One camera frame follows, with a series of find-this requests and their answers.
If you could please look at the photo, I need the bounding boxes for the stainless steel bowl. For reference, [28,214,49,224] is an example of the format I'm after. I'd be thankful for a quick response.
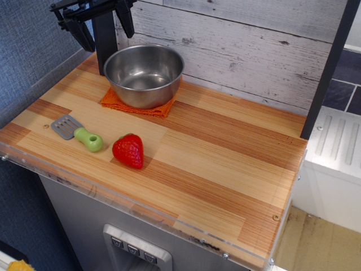
[103,45,184,110]

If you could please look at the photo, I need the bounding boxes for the yellow object bottom left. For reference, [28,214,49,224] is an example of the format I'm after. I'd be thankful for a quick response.
[6,261,35,271]

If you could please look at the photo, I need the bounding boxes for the grey green toy spatula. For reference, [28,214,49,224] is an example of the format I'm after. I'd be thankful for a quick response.
[51,115,104,152]

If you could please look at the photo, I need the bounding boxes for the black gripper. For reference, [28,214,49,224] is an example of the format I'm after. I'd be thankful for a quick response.
[50,0,136,53]

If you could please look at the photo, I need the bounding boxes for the silver toy fridge cabinet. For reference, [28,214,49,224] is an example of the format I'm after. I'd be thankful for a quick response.
[40,177,245,270]

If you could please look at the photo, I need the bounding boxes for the clear acrylic counter edge guard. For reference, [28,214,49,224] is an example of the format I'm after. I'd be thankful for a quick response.
[0,141,308,271]

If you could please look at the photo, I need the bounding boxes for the orange folded cloth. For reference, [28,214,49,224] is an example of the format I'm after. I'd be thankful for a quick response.
[100,88,176,118]

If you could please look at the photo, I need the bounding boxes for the white toy sink unit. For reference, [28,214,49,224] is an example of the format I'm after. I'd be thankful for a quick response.
[292,107,360,232]

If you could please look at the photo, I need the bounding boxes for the dark shelf post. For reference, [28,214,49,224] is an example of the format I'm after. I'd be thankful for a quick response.
[300,0,360,140]
[92,11,117,75]

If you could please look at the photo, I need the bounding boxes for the grey dispenser button panel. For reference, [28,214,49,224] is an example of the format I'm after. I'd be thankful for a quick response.
[103,224,173,270]

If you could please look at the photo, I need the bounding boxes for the dark left shelf post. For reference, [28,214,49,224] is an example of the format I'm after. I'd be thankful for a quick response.
[92,11,117,75]

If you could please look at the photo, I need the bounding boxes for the red toy strawberry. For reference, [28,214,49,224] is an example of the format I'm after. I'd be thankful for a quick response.
[112,133,144,169]

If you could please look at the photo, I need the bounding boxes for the dark right shelf post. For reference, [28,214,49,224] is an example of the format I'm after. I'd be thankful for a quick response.
[300,0,360,140]

